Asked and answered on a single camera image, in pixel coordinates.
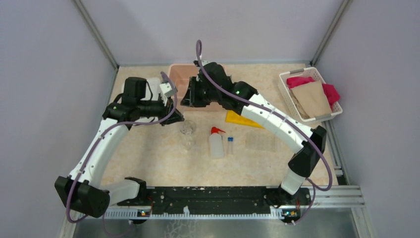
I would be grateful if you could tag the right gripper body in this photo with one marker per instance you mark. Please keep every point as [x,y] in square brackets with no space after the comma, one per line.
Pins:
[200,96]

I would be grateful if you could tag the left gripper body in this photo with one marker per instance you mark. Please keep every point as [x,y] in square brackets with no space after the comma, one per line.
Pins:
[153,108]

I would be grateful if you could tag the blue capped tube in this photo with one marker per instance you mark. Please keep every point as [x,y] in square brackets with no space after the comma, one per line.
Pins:
[230,145]

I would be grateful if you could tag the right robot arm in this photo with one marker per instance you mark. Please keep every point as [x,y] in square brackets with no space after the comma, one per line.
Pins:
[306,143]

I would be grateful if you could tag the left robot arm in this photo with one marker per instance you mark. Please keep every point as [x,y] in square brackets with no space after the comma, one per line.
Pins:
[81,191]

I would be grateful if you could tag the white bin lid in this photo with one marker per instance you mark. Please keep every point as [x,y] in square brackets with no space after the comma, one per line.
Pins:
[135,90]

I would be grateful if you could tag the pink plastic bin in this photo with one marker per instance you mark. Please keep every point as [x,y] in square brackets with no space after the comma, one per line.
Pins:
[180,74]

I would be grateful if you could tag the yellow test tube rack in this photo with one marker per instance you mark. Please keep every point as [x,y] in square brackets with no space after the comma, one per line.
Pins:
[232,117]

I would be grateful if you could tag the white wash bottle red cap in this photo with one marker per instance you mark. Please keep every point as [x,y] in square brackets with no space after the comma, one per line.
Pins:
[216,143]

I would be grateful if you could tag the beige cloth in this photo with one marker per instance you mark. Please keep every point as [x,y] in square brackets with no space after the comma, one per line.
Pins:
[311,100]

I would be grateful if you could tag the white perforated basket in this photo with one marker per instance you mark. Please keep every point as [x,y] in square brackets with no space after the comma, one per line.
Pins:
[291,101]

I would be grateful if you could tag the red cloth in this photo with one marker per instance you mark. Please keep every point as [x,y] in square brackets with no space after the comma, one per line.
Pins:
[329,90]

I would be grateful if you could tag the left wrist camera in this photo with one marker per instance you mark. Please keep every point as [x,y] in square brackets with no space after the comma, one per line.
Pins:
[168,90]

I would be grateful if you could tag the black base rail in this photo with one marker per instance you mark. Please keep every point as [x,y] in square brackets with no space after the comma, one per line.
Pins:
[217,200]

